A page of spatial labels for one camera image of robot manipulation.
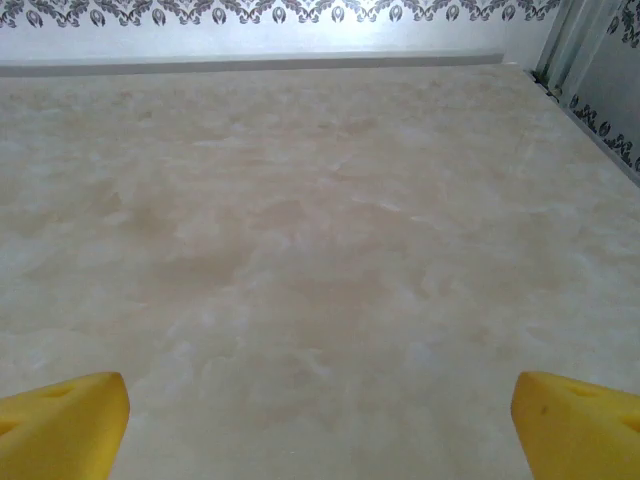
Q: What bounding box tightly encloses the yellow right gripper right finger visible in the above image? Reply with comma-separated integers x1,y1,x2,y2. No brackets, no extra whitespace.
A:
510,370,640,480

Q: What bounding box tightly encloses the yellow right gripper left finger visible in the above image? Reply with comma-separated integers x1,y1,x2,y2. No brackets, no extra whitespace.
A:
0,371,132,480

